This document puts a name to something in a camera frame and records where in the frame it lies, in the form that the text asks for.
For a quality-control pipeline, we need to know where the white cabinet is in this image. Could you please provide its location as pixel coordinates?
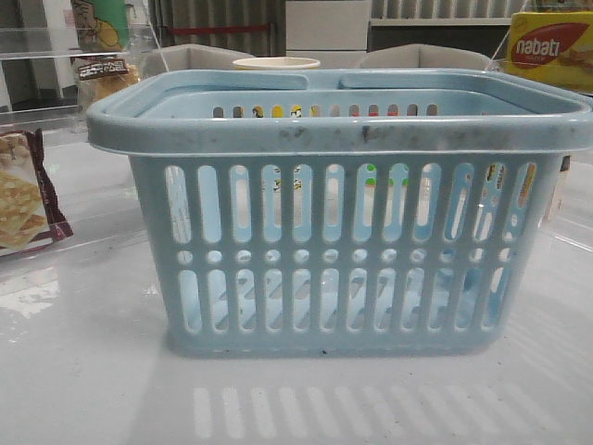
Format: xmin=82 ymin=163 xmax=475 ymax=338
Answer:
xmin=285 ymin=1 xmax=372 ymax=51

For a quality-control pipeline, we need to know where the grey armchair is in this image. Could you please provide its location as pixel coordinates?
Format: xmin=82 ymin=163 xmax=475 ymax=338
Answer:
xmin=357 ymin=44 xmax=491 ymax=70
xmin=140 ymin=44 xmax=254 ymax=79

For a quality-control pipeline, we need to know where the light blue plastic basket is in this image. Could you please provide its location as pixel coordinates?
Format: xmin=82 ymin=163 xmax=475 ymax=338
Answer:
xmin=86 ymin=69 xmax=592 ymax=356

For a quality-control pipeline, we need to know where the grey armchair left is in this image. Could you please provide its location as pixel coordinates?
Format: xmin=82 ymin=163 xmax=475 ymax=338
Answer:
xmin=140 ymin=44 xmax=254 ymax=79

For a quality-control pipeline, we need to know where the green cartoon snack bag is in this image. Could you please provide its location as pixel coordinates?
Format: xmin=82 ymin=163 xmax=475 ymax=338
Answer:
xmin=70 ymin=0 xmax=129 ymax=52

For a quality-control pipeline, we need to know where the packaged bread brown label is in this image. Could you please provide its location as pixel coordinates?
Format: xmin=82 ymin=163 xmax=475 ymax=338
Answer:
xmin=73 ymin=57 xmax=141 ymax=111

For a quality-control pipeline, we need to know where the cracker snack bag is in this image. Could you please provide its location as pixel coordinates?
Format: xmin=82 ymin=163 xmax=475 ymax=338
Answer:
xmin=1 ymin=129 xmax=73 ymax=257

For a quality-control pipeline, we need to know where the clear acrylic display stand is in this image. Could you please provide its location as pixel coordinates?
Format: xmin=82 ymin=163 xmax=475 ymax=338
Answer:
xmin=1 ymin=22 xmax=159 ymax=145

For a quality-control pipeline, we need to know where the grey armchair right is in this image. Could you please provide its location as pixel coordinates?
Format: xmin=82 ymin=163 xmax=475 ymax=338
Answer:
xmin=357 ymin=44 xmax=491 ymax=70

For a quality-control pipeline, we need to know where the yellow nabati wafer box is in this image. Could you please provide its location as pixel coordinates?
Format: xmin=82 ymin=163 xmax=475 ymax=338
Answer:
xmin=504 ymin=11 xmax=592 ymax=94

